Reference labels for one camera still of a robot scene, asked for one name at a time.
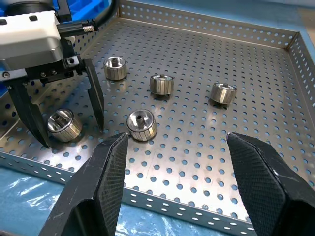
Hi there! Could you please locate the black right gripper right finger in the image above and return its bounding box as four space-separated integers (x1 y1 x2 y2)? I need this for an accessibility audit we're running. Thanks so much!
226 132 315 236

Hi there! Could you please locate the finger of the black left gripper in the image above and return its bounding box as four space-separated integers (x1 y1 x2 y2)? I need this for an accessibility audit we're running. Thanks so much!
81 58 105 134
8 82 52 149

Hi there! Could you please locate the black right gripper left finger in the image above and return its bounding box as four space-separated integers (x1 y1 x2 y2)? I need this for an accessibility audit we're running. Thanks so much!
39 132 129 236

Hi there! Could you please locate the blue plastic tray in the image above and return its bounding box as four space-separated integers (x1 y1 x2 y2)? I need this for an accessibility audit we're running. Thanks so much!
0 0 119 97

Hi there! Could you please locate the perforated steel tray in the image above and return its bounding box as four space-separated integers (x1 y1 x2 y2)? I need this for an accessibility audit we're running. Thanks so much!
0 0 315 233

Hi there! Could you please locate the ribbed metal roller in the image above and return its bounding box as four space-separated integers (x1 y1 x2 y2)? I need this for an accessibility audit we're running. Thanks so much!
209 82 238 106
149 73 175 99
103 56 128 81
126 109 158 142
46 108 83 143

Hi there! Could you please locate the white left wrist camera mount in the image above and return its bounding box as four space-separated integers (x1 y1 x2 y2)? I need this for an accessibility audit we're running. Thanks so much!
0 10 63 70

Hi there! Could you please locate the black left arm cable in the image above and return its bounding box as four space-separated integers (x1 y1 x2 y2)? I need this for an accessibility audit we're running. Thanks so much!
58 0 119 35

